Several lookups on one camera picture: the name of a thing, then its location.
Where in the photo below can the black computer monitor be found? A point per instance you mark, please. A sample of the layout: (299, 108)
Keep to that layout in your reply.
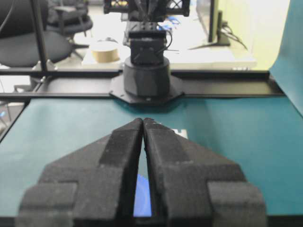
(210, 20)

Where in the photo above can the white desk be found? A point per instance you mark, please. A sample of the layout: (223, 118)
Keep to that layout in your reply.
(184, 52)

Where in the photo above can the black office chair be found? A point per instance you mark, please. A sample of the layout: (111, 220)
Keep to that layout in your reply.
(18, 47)
(68, 17)

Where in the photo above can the black vertical frame post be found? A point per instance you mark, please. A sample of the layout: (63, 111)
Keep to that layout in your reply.
(45, 63)

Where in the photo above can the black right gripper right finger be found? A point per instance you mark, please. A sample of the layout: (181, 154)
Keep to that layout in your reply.
(196, 187)

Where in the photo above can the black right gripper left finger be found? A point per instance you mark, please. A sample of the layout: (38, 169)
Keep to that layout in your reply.
(92, 186)

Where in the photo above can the brown tape roll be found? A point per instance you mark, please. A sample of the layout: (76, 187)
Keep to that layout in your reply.
(105, 54)

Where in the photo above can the large blue plastic gear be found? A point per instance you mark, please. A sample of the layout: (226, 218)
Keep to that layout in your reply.
(142, 202)

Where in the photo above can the black aluminium frame rail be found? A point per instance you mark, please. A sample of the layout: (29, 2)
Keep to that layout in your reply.
(99, 84)

